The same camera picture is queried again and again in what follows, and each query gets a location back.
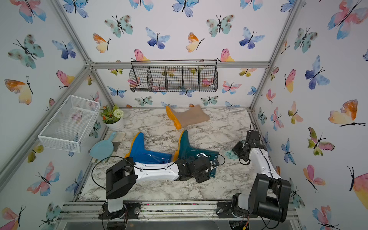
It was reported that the black wire wall basket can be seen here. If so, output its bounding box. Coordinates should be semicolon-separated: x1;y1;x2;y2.
128;59;218;93

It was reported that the teal green rubber boot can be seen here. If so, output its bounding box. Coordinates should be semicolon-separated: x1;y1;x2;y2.
172;130;219;162

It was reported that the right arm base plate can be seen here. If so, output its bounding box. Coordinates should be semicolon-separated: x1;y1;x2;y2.
216;202;258;219

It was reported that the white mesh wall basket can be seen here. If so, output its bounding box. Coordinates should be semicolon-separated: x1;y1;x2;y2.
38;95;100;153

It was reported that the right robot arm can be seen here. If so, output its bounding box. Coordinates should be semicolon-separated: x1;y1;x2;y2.
231;130;291;222

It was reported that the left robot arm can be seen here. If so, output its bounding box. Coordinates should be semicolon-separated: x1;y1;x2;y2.
105;157;220;213

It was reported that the potted plant white pot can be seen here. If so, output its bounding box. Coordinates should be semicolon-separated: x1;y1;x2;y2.
100;104;125;131

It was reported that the blue rubber boot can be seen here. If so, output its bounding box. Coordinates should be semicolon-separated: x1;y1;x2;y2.
125;132;173;164

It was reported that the beige rubber boot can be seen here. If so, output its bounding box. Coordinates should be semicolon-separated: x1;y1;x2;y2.
166;105;210;130

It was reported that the aluminium front rail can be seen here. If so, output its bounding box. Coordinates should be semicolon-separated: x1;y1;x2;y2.
57;200;300;222

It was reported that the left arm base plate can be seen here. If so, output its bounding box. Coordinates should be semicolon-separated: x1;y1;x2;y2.
98;203;141;220

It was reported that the mint green fluffy cloth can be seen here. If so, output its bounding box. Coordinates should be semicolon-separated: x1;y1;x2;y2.
225;150;239;161

